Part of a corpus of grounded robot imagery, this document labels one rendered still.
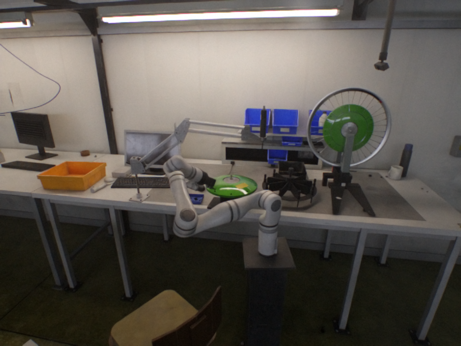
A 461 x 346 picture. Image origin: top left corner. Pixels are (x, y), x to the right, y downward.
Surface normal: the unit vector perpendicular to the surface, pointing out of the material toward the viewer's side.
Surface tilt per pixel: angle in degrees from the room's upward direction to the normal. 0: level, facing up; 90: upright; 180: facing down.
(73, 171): 86
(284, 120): 90
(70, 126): 90
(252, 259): 0
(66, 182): 94
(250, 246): 0
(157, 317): 0
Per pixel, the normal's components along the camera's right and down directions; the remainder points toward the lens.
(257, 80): -0.18, 0.36
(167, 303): 0.00, -0.93
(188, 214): 0.28, -0.68
